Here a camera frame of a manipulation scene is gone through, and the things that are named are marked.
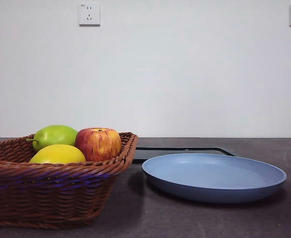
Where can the black flat tray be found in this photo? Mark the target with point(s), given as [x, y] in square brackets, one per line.
[145, 152]

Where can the blue plate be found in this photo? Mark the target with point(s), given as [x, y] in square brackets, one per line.
[209, 178]

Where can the red apple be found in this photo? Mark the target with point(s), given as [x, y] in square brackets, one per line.
[98, 145]

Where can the brown wicker basket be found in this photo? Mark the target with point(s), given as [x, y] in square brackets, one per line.
[61, 193]

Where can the green pear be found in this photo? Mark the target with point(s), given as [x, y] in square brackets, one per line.
[53, 135]

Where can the yellow lemon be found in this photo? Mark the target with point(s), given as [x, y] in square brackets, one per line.
[58, 155]

